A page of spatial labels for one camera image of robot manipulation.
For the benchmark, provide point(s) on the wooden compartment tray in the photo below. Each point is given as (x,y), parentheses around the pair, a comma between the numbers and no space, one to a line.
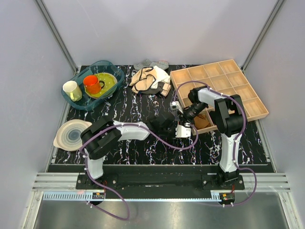
(225,77)

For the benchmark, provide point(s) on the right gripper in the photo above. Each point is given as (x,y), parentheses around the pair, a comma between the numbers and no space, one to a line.
(186,118)

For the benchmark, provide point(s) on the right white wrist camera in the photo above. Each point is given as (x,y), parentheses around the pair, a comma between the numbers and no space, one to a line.
(175,106)

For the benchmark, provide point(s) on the grey striped boxer underwear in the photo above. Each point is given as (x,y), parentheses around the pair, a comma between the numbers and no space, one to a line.
(178,116)

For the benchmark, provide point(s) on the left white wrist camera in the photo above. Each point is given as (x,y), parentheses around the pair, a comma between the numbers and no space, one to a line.
(183,131)

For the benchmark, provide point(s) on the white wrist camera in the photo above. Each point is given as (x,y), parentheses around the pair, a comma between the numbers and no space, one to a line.
(183,131)
(175,106)

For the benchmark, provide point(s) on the yellow-green dotted plate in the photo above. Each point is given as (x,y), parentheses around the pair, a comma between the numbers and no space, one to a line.
(109,87)

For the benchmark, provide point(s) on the dark grey underwear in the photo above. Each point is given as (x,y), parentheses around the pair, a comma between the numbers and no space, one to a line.
(162,88)

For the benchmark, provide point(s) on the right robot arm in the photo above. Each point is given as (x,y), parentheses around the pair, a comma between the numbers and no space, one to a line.
(229,117)

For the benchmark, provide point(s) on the teal plastic basket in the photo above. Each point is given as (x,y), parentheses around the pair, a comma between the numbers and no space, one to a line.
(87,103)

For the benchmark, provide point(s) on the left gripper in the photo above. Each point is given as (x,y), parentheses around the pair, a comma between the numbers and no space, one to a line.
(174,126)

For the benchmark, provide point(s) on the grey patterned cloth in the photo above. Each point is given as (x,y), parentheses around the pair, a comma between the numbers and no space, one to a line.
(147,63)

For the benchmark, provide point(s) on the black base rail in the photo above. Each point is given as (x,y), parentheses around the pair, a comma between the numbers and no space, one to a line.
(163,182)

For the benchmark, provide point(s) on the rolled tan underwear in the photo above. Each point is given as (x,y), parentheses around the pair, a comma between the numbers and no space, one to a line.
(202,121)

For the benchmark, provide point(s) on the black marble pattern mat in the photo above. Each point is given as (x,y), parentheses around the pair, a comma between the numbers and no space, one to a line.
(204,149)

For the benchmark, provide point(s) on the cream yellow mug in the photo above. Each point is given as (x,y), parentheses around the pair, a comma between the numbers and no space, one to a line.
(72,89)

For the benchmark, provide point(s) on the beige underwear black trim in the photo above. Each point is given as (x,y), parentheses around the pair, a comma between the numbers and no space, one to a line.
(143,80)

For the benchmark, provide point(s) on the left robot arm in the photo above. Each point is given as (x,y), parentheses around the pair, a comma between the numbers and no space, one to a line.
(102,136)

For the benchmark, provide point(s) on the white cloth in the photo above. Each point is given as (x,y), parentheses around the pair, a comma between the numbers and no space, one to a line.
(161,75)

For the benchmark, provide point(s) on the orange mug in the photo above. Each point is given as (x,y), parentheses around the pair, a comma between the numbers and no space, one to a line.
(92,84)

